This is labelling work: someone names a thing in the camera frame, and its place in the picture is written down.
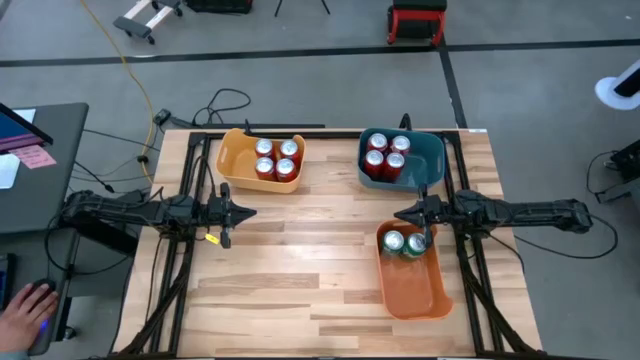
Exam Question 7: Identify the person's hand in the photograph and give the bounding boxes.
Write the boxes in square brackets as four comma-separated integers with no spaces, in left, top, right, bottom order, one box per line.
[0,282,60,354]

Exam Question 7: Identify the black tripod legs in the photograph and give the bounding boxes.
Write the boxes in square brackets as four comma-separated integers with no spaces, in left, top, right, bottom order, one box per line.
[273,0,332,16]

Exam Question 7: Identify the black aluminium rig frame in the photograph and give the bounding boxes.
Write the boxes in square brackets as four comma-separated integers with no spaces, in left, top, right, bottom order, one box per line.
[112,127,549,360]

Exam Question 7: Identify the orange plastic bin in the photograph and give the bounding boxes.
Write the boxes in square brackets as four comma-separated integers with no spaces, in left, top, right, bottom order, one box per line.
[374,219,455,322]

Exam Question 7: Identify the white paper sheet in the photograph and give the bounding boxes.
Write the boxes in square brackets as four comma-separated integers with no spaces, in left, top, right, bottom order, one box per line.
[0,108,37,190]

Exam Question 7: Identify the pink sticky note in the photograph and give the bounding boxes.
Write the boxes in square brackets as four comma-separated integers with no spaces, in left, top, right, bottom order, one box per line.
[8,144,58,171]

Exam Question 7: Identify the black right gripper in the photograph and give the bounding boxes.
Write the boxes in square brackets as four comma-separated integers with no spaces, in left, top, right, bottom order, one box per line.
[393,183,444,247]

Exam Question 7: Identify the black keyboard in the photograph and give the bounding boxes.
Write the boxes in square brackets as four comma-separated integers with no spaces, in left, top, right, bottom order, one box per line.
[0,253,16,312]

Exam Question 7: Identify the green Sprite soda can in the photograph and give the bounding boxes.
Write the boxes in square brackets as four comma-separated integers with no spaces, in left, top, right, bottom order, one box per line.
[403,232,428,260]
[382,230,405,259]

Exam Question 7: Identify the black equipment case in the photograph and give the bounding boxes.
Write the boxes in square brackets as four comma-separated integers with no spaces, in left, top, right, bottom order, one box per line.
[185,0,254,15]

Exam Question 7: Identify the yellow plastic bin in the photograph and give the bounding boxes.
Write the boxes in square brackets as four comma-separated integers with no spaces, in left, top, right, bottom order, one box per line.
[215,127,307,195]

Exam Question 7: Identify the dark grey desk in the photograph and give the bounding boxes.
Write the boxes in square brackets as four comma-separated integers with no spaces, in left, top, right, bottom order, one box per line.
[0,102,90,236]
[0,227,81,359]

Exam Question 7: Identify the teal plastic bin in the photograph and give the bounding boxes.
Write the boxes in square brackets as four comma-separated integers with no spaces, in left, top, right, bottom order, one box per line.
[357,127,447,194]

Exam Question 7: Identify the wooden wheeled dolly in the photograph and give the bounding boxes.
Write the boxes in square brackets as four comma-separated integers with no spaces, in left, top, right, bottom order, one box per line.
[112,0,184,46]

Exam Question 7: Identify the black equipment stand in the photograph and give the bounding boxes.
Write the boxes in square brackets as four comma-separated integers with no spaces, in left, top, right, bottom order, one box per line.
[596,138,640,204]

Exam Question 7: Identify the Coca-Cola Star Wars soda can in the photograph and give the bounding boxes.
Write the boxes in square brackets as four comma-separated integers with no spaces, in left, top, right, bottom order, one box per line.
[389,135,412,157]

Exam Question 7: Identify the red Fanta soda can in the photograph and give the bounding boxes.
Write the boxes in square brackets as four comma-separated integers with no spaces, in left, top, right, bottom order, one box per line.
[275,158,300,184]
[254,156,277,182]
[278,139,303,164]
[254,138,275,160]

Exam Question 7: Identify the white round stand base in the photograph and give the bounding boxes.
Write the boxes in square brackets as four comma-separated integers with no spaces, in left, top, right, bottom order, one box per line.
[593,58,640,112]

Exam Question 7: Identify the red and black stool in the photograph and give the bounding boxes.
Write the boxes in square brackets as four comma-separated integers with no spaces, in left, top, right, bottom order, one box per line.
[386,0,448,48]

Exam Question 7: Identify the yellow extension cord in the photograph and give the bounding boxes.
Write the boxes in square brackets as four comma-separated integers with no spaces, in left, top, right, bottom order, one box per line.
[79,0,155,184]

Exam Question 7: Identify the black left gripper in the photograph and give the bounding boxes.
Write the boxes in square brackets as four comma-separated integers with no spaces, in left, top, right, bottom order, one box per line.
[207,182,258,250]

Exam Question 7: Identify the black floor cable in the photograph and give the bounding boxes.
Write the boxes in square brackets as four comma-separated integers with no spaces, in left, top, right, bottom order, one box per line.
[191,88,252,127]

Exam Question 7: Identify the black floor bar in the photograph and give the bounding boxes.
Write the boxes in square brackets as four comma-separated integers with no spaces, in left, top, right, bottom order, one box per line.
[172,121,326,131]

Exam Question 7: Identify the black computer mouse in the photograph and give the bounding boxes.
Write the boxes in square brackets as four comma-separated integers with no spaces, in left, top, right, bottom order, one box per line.
[27,277,60,334]

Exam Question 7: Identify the open laptop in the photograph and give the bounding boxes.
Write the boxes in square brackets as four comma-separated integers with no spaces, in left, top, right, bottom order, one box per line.
[0,102,54,155]

